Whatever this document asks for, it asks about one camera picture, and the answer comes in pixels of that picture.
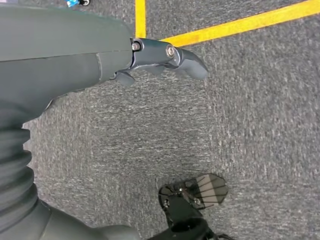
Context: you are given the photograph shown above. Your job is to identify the black robot foot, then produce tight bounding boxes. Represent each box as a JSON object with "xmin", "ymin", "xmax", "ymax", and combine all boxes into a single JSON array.
[{"xmin": 147, "ymin": 173, "xmax": 235, "ymax": 240}]

